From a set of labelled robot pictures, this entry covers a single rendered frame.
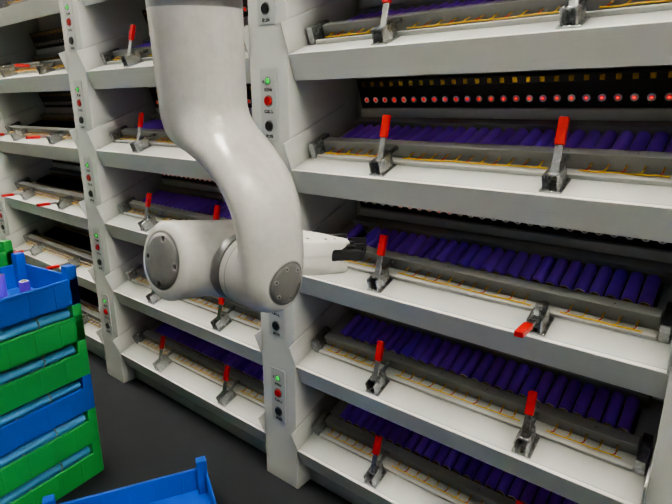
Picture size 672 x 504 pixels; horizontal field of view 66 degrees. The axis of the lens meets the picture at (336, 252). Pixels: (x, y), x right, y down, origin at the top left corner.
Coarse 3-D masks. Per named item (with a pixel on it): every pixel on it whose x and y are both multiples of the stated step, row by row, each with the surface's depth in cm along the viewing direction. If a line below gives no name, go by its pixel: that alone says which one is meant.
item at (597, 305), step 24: (360, 264) 93; (384, 264) 92; (408, 264) 88; (432, 264) 86; (504, 288) 78; (528, 288) 75; (552, 288) 74; (600, 312) 70; (624, 312) 68; (648, 312) 66
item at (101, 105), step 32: (128, 0) 135; (64, 32) 132; (96, 32) 130; (128, 32) 136; (96, 96) 133; (128, 96) 139; (96, 160) 135; (96, 192) 139; (96, 224) 143; (128, 256) 147; (96, 288) 151; (128, 320) 150
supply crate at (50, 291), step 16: (16, 256) 111; (0, 272) 110; (16, 272) 112; (32, 272) 112; (48, 272) 109; (64, 272) 103; (16, 288) 113; (32, 288) 113; (48, 288) 99; (64, 288) 102; (0, 304) 92; (16, 304) 95; (32, 304) 97; (48, 304) 100; (64, 304) 103; (0, 320) 92; (16, 320) 95
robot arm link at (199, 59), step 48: (192, 0) 46; (240, 0) 49; (192, 48) 47; (240, 48) 50; (192, 96) 48; (240, 96) 51; (192, 144) 49; (240, 144) 50; (240, 192) 48; (288, 192) 51; (240, 240) 49; (288, 240) 51; (240, 288) 51; (288, 288) 52
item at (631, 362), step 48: (528, 240) 85; (576, 240) 80; (336, 288) 92; (432, 288) 84; (480, 288) 81; (480, 336) 76; (528, 336) 71; (576, 336) 69; (624, 336) 67; (624, 384) 65
